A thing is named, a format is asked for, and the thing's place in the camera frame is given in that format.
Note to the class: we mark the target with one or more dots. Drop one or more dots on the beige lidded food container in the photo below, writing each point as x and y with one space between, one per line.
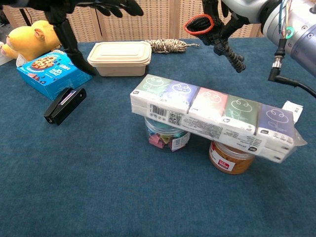
118 56

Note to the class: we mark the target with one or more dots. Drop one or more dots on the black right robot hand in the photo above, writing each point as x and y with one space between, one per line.
209 6

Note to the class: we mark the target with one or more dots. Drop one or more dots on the multipack of pocket tissues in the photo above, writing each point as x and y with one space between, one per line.
209 111

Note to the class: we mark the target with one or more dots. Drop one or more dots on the black stapler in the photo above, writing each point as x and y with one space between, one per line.
61 111

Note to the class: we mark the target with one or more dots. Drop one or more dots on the yellow plush toy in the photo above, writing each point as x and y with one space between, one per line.
27 42

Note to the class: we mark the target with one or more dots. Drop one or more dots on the wooden woven screen panel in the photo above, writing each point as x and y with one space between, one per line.
187 7
153 24
84 24

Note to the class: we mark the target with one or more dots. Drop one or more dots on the black pole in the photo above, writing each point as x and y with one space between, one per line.
26 17

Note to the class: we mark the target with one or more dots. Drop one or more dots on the peanut butter jar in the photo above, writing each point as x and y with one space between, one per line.
238 164

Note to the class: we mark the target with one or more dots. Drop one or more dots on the clear jar of binder clips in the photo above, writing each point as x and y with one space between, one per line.
163 142

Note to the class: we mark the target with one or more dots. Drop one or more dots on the black and white knit glove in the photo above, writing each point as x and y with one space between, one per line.
209 37

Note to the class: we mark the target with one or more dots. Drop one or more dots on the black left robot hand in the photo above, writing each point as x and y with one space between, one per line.
61 27

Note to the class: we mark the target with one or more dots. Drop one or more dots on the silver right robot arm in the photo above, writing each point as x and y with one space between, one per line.
301 32

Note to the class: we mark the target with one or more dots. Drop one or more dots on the blue cookie box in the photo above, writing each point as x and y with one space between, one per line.
53 74

